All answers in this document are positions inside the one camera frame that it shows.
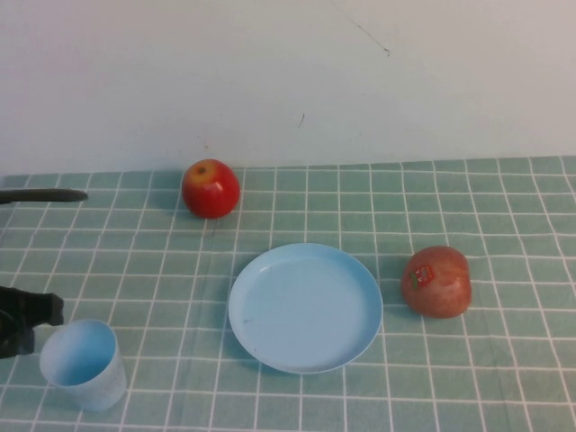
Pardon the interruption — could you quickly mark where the light blue round plate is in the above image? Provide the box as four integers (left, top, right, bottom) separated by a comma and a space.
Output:
228, 242, 384, 375

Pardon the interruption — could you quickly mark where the dull red apple with sticker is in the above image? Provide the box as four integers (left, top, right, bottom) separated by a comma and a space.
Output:
400, 245, 473, 320

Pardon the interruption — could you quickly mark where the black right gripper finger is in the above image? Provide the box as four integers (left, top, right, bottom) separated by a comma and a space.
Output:
0, 285, 66, 360

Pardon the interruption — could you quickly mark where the green white checked tablecloth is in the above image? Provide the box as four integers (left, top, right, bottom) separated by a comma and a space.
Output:
0, 155, 576, 432

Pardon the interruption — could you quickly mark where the shiny red yellow apple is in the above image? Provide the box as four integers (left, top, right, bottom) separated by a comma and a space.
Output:
182, 158, 242, 221

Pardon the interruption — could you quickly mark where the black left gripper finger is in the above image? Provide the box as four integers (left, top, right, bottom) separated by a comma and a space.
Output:
0, 188, 89, 205

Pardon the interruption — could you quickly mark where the light blue plastic cup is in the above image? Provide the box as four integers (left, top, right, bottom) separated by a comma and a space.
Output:
39, 319, 128, 412

